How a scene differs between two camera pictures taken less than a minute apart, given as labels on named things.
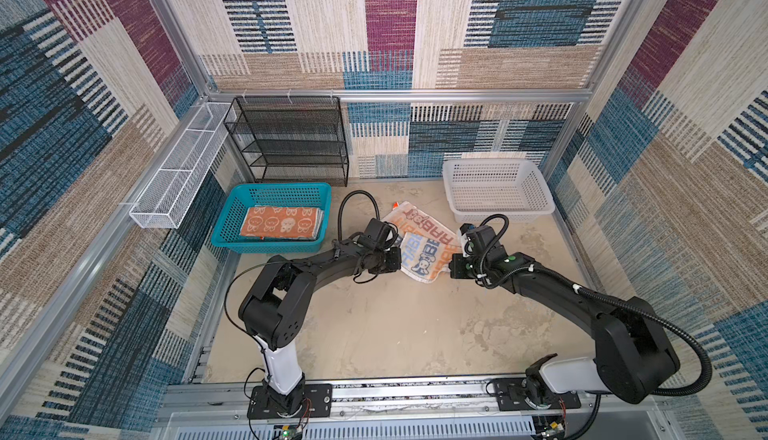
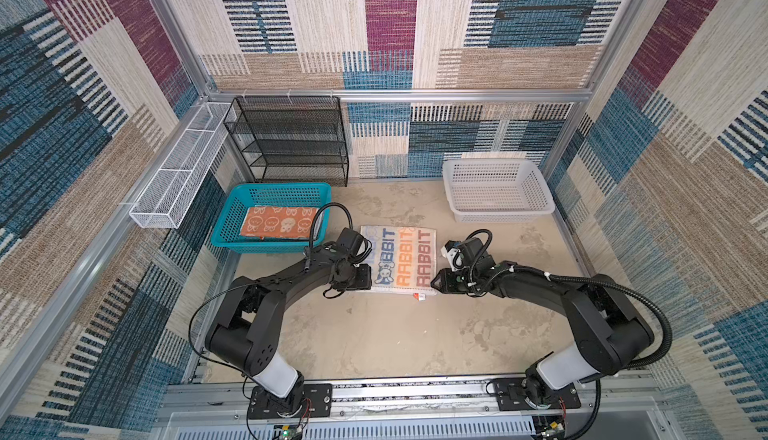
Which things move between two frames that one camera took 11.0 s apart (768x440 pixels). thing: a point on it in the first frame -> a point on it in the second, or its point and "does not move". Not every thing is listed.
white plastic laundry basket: x=515 y=188 does not move
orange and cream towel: x=277 y=222 does not move
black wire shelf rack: x=291 y=139 does not move
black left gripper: x=395 y=263 -> x=365 y=278
